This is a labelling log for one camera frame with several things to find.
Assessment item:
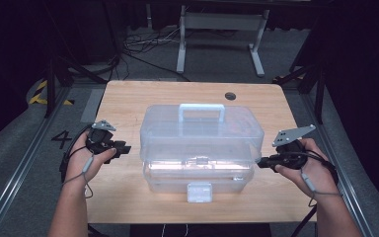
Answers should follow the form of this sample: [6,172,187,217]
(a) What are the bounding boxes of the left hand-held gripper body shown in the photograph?
[86,119,117,155]

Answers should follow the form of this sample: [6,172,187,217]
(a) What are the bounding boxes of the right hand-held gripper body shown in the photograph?
[271,123,317,171]

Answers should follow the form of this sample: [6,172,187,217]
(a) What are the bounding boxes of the clear plastic storage box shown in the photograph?
[139,103,265,203]

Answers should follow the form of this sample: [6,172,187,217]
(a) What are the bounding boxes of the person's left hand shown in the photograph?
[65,130,117,186]

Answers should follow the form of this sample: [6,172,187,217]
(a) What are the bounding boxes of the person's right hand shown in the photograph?
[274,137,339,198]

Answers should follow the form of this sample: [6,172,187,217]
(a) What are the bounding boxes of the black metal stand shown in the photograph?
[42,0,121,119]
[271,0,330,125]

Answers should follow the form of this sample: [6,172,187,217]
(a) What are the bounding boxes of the person's dark clothing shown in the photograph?
[128,223,273,237]

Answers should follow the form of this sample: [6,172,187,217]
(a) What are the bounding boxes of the grey wrist strap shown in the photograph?
[299,170,342,208]
[61,153,96,199]

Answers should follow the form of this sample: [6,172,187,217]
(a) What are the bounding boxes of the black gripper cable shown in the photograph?
[58,124,95,184]
[289,150,341,237]

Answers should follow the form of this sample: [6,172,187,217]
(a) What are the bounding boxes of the grey metal floor rail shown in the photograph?
[0,86,74,237]
[299,91,378,237]

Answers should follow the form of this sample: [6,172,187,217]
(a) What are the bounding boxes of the tangle of floor cables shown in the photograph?
[121,27,192,83]

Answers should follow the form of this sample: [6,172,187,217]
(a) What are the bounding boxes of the white metal desk frame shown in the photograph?
[176,4,270,78]

